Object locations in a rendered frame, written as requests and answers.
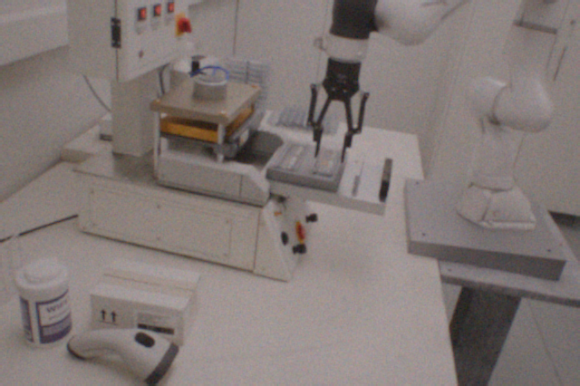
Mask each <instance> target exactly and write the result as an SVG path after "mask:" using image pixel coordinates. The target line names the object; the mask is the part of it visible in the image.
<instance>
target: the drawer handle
mask: <svg viewBox="0 0 580 386"><path fill-rule="evenodd" d="M392 163H393V160H392V159H389V158H387V159H386V160H385V162H384V167H383V170H382V173H383V174H382V179H381V185H380V189H379V195H378V196H379V197H384V198H387V197H388V194H389V188H390V185H391V177H392Z"/></svg>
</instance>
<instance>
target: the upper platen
mask: <svg viewBox="0 0 580 386"><path fill-rule="evenodd" d="M253 112H254V110H253V109H248V108H246V109H244V110H243V111H242V112H240V113H239V114H238V115H237V116H236V117H235V119H233V121H231V122H230V123H229V124H228V125H226V138H225V142H226V143H228V137H229V136H230V135H231V134H232V133H233V132H234V131H235V130H236V129H237V128H238V127H239V126H240V125H241V124H243V123H244V122H245V121H246V119H247V118H248V117H249V116H250V115H251V114H252V113H253ZM160 137H161V138H163V139H167V140H176V141H181V142H186V143H191V144H196V145H200V146H205V147H210V148H214V144H215V143H216V142H217V141H218V124H216V123H211V122H206V121H197V119H191V118H186V117H181V116H177V115H171V114H166V115H165V116H163V117H162V118H161V134H160Z"/></svg>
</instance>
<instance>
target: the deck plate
mask: <svg viewBox="0 0 580 386"><path fill-rule="evenodd" d="M166 149H170V150H178V151H183V152H188V153H193V154H198V156H202V157H208V158H212V159H217V153H215V152H214V148H210V147H205V146H200V145H196V144H191V143H186V142H181V141H176V140H167V139H163V138H160V155H161V153H162V152H164V151H165V150H166ZM111 150H112V144H110V145H109V146H106V147H105V148H103V149H102V150H99V151H98V152H96V154H95V155H93V156H92V157H90V158H88V159H86V160H85V161H83V162H81V163H80V164H78V165H77V166H75V167H74V168H72V171H76V173H80V174H84V175H90V176H94V177H98V178H103V179H111V180H116V181H119V182H124V183H130V184H133V185H138V186H143V187H146V188H155V189H159V191H164V192H169V193H173V194H178V195H182V196H186V197H192V198H199V199H204V200H209V201H213V202H217V203H222V204H227V205H231V206H236V207H239V208H244V209H249V210H253V211H257V212H264V210H265V208H266V205H267V203H268V201H269V200H270V198H271V197H272V196H273V194H272V193H269V198H268V199H267V201H266V203H265V204H264V205H263V206H259V205H255V204H250V203H246V202H241V201H236V200H232V199H228V198H219V197H214V196H210V195H205V194H200V193H197V192H192V191H187V190H186V189H182V188H174V187H170V186H165V185H160V184H159V183H158V179H155V178H153V177H152V173H154V148H153V149H152V150H150V151H148V152H147V153H145V155H144V156H143V157H141V158H135V157H131V156H125V155H121V154H120V153H116V152H112V151H111ZM270 159H271V158H268V157H263V155H257V154H253V153H248V152H244V151H238V152H237V154H236V156H235V157H234V158H230V157H228V156H225V154H223V160H225V161H230V162H235V163H239V164H245V165H249V166H253V167H255V168H256V169H257V171H258V172H260V174H261V172H262V170H263V169H264V168H265V166H266V164H267V163H268V161H269V160H270Z"/></svg>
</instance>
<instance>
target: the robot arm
mask: <svg viewBox="0 0 580 386"><path fill-rule="evenodd" d="M471 1H473V0H333V11H332V18H333V22H332V24H330V27H329V31H328V35H325V36H320V37H315V38H314V42H313V43H312V44H313V45H314V47H316V49H318V50H320V51H323V52H325V54H327V55H329V56H331V57H328V58H327V63H326V70H325V77H324V79H323V81H322V82H313V83H311V84H310V91H311V99H310V105H309V111H308V116H307V123H306V124H307V126H311V127H313V128H314V136H313V142H316V148H315V154H314V158H315V159H317V155H318V153H319V151H320V146H321V140H322V134H323V128H324V127H320V126H321V124H322V122H323V119H324V115H325V114H326V112H327V110H328V107H329V105H331V102H332V101H341V102H342V103H343V106H344V110H345V118H346V127H348V130H346V131H345V133H344V136H343V149H342V156H341V163H343V162H344V159H345V152H346V148H349V149H350V148H351V147H352V145H353V135H354V134H361V132H362V128H363V115H364V109H366V103H367V100H368V99H369V97H370V94H371V92H370V91H365V90H363V89H361V88H360V85H359V77H360V71H361V65H362V63H361V62H360V60H363V59H365V55H366V49H368V42H369V38H370V35H371V33H374V32H375V33H377V34H381V35H384V36H387V37H390V38H391V39H393V40H396V41H398V42H399V43H402V44H403V46H414V45H421V43H423V42H425V41H426V40H428V39H429V38H430V36H431V35H432V34H433V33H434V32H435V31H436V30H437V29H438V28H439V27H440V25H441V24H442V22H444V21H445V20H447V19H449V18H450V17H451V16H453V15H454V14H455V13H457V12H458V10H460V9H461V8H462V7H464V6H465V5H468V4H469V3H470V2H471ZM564 3H565V0H522V2H521V4H520V6H519V8H518V10H517V13H516V15H515V19H514V21H513V24H512V26H511V29H510V31H509V34H507V40H506V42H505V45H504V48H503V50H502V59H503V61H504V62H505V63H506V64H507V65H508V67H509V71H510V82H509V81H506V80H501V79H499V78H498V77H496V76H486V75H482V76H478V77H476V78H474V79H473V81H472V82H471V83H470V84H469V86H468V88H467V90H466V93H465V102H466V104H467V106H468V107H469V110H470V112H471V115H472V118H473V122H474V129H475V135H476V141H475V147H474V151H473V158H472V163H471V164H470V165H469V170H468V175H467V178H466V185H465V188H464V191H463V193H462V196H461V198H460V199H459V200H458V202H457V204H456V206H455V208H456V210H457V213H458V215H461V216H463V217H464V218H466V219H467V220H469V221H472V222H474V223H476V224H478V225H480V226H482V227H483V228H485V229H522V230H534V227H535V225H536V224H537V221H536V219H535V217H534V215H533V214H532V213H531V212H530V211H531V208H530V202H529V200H528V198H527V196H526V195H525V194H523V193H522V192H521V190H520V189H519V188H518V187H517V186H516V182H517V175H516V174H515V173H514V171H512V169H513V166H514V162H515V158H516V155H517V144H516V143H515V141H514V139H513V138H512V136H511V134H510V130H509V127H510V128H512V129H514V130H521V131H527V132H532V133H535V132H540V131H541V130H544V129H545V128H546V127H548V126H549V125H550V124H551V122H552V119H553V118H554V115H555V104H554V102H553V101H552V99H551V98H550V95H549V94H548V91H547V87H546V63H547V59H548V56H549V53H550V51H551V48H553V45H554V42H555V39H556V34H557V31H558V28H559V25H560V23H561V20H562V16H563V9H564ZM322 87H323V88H324V91H325V93H326V95H327V97H326V100H325V102H324V106H323V108H322V110H321V112H320V115H319V117H318V119H317V121H315V119H314V116H315V110H316V104H317V98H318V92H319V91H320V90H321V88H322ZM357 92H358V93H359V98H360V99H361V101H360V108H359V114H358V121H357V128H355V127H354V126H353V110H352V97H353V96H354V95H355V94H356V93H357Z"/></svg>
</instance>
